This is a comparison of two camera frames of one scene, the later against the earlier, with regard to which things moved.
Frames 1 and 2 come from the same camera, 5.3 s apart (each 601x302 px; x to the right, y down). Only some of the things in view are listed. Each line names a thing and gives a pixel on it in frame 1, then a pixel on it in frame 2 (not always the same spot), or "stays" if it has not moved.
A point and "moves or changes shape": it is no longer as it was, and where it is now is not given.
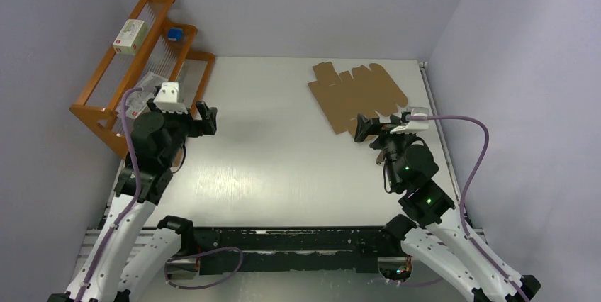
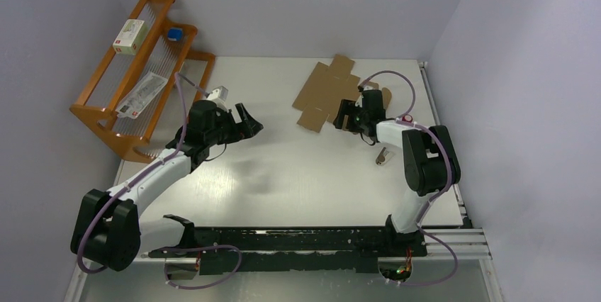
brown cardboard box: (365, 92) moves or changes shape
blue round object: (175, 34) stays
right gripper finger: (363, 127) -> (343, 110)
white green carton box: (132, 37) stays
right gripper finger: (376, 123) -> (354, 122)
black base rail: (278, 249) stays
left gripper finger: (206, 113) -> (246, 117)
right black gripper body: (390, 143) -> (363, 117)
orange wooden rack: (150, 65) stays
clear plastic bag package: (138, 98) stays
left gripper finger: (208, 128) -> (251, 128)
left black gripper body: (184, 125) -> (226, 130)
